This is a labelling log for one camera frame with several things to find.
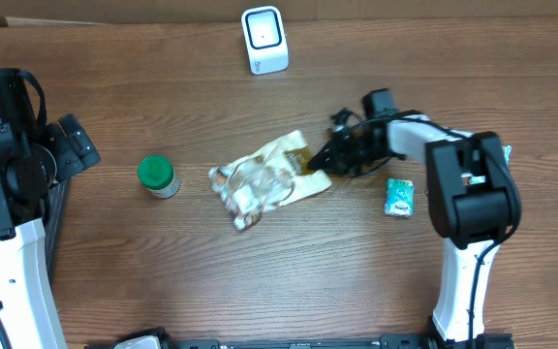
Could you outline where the white barcode scanner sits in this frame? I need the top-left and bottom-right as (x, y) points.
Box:
(241, 5), (290, 76)

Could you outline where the brown snack packet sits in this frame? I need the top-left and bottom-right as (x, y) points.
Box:
(208, 130), (332, 231)

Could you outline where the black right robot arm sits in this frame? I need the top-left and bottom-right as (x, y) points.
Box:
(308, 88), (522, 348)

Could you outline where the green wet wipes pack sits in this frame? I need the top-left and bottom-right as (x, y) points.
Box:
(468, 145), (512, 185)

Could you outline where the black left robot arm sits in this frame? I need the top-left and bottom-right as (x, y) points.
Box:
(0, 68), (101, 348)

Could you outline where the green lidded jar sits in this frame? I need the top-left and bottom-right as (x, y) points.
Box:
(138, 155), (181, 199)

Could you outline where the grey plastic mesh basket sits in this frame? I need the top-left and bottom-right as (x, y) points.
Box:
(45, 180), (71, 279)

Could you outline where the small teal tissue pack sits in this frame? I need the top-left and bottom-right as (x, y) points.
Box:
(384, 178), (415, 217)

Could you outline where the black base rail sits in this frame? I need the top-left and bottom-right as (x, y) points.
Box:
(84, 327), (517, 349)

